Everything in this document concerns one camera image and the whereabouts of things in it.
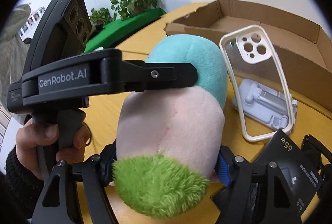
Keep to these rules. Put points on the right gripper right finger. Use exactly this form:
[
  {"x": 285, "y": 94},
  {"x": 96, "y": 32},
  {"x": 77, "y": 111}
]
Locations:
[{"x": 251, "y": 192}]

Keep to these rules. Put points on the blue pink green plush toy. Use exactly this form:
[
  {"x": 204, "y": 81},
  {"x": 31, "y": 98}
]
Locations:
[{"x": 167, "y": 142}]

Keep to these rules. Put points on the green cloth covered stand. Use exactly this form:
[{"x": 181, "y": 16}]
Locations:
[{"x": 116, "y": 31}]

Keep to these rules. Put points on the black charger box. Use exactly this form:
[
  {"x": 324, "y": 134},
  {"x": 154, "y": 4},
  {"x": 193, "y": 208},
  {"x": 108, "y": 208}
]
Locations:
[{"x": 300, "y": 174}]

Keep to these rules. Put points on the white clear phone case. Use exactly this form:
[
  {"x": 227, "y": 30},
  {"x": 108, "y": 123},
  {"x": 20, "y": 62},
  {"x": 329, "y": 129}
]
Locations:
[{"x": 249, "y": 54}]

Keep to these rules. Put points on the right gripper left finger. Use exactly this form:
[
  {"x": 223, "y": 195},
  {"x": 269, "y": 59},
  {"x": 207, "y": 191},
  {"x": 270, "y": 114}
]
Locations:
[{"x": 59, "y": 199}]

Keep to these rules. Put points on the person in beige jacket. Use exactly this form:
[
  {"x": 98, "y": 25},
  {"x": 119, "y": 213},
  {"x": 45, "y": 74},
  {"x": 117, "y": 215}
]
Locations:
[{"x": 13, "y": 50}]

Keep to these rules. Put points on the white plastic packaging tray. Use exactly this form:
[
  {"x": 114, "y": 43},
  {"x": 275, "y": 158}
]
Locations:
[{"x": 266, "y": 106}]

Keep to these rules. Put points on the black sunglasses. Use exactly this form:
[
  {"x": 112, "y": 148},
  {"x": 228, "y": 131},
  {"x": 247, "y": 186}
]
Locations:
[{"x": 320, "y": 156}]

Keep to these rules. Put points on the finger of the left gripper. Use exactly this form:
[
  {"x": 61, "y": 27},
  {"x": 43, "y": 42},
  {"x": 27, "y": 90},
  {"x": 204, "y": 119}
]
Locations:
[{"x": 139, "y": 76}]

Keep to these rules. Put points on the green potted plant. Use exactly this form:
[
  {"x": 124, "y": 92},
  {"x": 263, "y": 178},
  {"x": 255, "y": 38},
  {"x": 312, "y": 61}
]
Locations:
[{"x": 125, "y": 9}]

